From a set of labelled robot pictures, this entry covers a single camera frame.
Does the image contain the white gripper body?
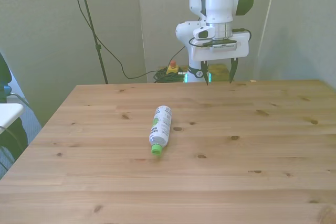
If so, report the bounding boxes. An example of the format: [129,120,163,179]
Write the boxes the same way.
[191,31,250,62]

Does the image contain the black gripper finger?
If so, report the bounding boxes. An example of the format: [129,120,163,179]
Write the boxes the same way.
[228,57,238,84]
[201,60,211,86]

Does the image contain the water bottle with green cap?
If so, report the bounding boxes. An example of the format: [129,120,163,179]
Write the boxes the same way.
[149,105,173,156]

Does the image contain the yellow emergency stop button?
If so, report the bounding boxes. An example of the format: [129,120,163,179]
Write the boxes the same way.
[166,60,180,75]

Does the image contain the white side table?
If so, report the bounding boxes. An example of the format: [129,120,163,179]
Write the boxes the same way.
[0,103,24,134]

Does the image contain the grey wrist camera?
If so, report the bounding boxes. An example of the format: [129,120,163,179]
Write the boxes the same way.
[208,40,239,51]

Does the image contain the coiled black cables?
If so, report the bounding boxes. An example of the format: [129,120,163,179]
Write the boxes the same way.
[153,68,188,83]

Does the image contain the white wall cord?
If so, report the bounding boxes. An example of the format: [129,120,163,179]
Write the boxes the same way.
[258,0,279,57]

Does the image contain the black hanging cable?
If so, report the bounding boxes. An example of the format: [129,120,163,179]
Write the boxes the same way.
[65,0,186,80]

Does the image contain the black tripod camera stand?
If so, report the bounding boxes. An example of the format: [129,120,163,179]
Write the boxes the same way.
[75,0,109,85]

